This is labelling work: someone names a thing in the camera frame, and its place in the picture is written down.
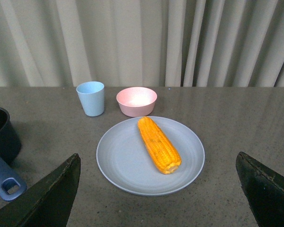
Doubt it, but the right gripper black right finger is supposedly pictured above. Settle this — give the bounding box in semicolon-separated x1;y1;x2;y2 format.
236;152;284;227

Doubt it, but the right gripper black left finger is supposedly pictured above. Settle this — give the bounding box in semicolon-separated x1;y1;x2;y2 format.
0;154;81;227

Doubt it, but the yellow corn cob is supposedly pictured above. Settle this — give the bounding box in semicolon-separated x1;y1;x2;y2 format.
137;116;182;175

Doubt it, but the dark blue saucepan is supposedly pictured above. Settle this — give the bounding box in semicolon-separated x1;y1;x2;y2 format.
0;106;27;201

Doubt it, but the grey blue round plate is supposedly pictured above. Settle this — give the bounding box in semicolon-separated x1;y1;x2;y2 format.
96;116;205;196

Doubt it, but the light blue cup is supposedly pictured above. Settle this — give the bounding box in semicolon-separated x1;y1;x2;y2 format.
76;81;105;117

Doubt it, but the pink bowl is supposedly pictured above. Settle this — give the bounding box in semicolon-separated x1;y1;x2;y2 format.
116;87;158;117

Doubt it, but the white curtain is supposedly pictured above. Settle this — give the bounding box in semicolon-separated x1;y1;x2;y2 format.
0;0;284;87

